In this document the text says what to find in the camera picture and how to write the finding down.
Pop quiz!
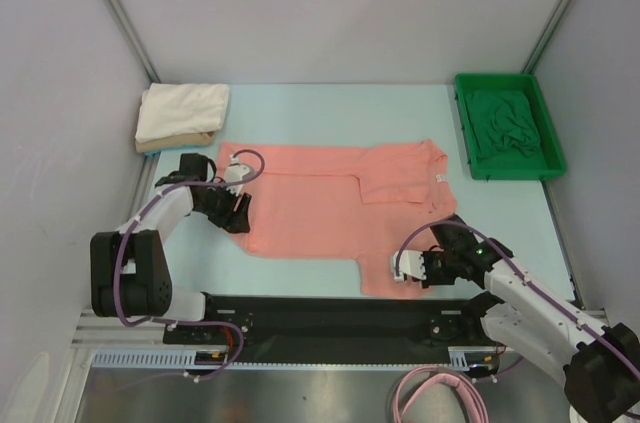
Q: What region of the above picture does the white folded t shirt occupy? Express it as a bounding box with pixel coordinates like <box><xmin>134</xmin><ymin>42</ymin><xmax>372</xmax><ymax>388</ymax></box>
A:
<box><xmin>135</xmin><ymin>83</ymin><xmax>230</xmax><ymax>143</ymax></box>

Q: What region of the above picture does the green t shirt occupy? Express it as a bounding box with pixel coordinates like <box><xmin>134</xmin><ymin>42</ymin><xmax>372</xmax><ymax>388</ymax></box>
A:
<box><xmin>466</xmin><ymin>90</ymin><xmax>541</xmax><ymax>159</ymax></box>

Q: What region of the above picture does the white cable duct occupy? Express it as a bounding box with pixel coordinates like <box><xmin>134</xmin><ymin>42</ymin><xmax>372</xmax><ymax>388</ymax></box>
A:
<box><xmin>92</xmin><ymin>349</ymin><xmax>230</xmax><ymax>371</ymax></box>

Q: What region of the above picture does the pink t shirt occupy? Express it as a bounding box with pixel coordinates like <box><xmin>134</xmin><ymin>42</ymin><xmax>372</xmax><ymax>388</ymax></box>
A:
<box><xmin>232</xmin><ymin>140</ymin><xmax>457</xmax><ymax>299</ymax></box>

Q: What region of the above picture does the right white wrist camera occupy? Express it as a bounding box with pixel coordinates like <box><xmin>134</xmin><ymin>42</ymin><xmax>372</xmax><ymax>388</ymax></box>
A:
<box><xmin>390</xmin><ymin>250</ymin><xmax>426</xmax><ymax>283</ymax></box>

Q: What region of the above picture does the green plastic tray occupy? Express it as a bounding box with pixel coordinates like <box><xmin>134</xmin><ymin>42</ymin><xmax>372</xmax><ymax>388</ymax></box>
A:
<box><xmin>455</xmin><ymin>73</ymin><xmax>567</xmax><ymax>181</ymax></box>

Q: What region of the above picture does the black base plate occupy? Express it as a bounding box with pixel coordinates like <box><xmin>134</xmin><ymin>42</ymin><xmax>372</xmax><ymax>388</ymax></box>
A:
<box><xmin>163</xmin><ymin>296</ymin><xmax>504</xmax><ymax>365</ymax></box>

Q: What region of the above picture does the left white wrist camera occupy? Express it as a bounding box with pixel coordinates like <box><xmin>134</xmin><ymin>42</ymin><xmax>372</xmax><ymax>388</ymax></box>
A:
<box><xmin>223</xmin><ymin>155</ymin><xmax>253</xmax><ymax>196</ymax></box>

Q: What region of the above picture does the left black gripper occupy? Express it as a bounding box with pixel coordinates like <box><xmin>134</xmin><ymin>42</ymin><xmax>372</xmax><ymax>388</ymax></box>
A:
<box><xmin>194</xmin><ymin>179</ymin><xmax>251</xmax><ymax>234</ymax></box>

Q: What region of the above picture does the pink cable loop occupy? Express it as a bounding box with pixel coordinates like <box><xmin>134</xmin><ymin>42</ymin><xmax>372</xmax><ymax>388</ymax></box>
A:
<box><xmin>390</xmin><ymin>366</ymin><xmax>489</xmax><ymax>423</ymax></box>

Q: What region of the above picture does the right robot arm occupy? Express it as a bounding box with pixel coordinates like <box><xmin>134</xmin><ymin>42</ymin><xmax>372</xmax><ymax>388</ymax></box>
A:
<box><xmin>423</xmin><ymin>215</ymin><xmax>639</xmax><ymax>422</ymax></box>

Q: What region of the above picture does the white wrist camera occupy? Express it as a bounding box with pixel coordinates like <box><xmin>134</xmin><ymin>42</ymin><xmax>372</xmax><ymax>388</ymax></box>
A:
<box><xmin>223</xmin><ymin>155</ymin><xmax>253</xmax><ymax>196</ymax></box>
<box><xmin>390</xmin><ymin>250</ymin><xmax>426</xmax><ymax>283</ymax></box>

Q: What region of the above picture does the light blue folded t shirt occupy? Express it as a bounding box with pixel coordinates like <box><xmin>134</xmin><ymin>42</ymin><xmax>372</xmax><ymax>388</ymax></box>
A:
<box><xmin>142</xmin><ymin>145</ymin><xmax>209</xmax><ymax>157</ymax></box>

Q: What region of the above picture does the tan folded t shirt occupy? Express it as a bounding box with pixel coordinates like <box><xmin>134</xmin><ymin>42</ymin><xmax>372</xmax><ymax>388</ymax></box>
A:
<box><xmin>135</xmin><ymin>132</ymin><xmax>215</xmax><ymax>153</ymax></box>

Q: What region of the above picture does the aluminium frame rail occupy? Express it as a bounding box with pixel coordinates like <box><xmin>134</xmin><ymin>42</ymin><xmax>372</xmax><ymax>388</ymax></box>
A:
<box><xmin>69</xmin><ymin>310</ymin><xmax>616</xmax><ymax>352</ymax></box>

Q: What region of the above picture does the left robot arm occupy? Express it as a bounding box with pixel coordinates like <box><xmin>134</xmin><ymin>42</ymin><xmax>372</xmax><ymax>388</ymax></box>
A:
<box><xmin>90</xmin><ymin>149</ymin><xmax>265</xmax><ymax>343</ymax></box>

